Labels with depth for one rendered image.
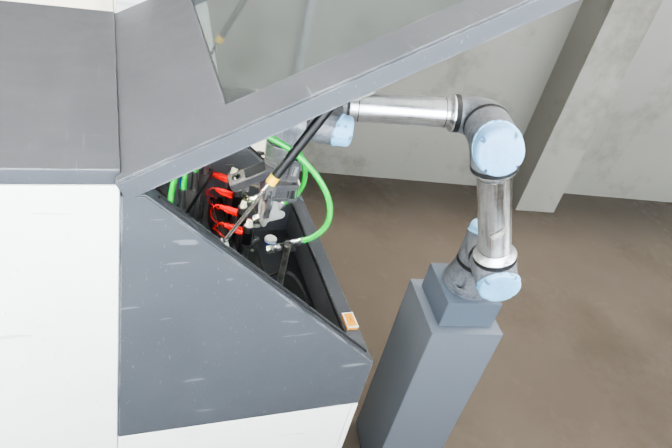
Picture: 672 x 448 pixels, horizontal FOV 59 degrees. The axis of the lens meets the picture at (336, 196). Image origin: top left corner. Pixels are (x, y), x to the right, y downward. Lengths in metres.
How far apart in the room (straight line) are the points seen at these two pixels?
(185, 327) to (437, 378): 1.02
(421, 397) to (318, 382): 0.66
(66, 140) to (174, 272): 0.29
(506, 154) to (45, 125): 0.94
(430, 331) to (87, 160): 1.18
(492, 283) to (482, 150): 0.41
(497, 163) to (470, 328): 0.67
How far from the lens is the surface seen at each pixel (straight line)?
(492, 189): 1.47
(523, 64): 3.96
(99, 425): 1.44
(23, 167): 0.98
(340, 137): 1.35
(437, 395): 2.09
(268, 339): 1.30
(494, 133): 1.37
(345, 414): 1.63
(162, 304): 1.17
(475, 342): 1.93
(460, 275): 1.81
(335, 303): 1.59
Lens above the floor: 2.04
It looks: 33 degrees down
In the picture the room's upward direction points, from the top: 14 degrees clockwise
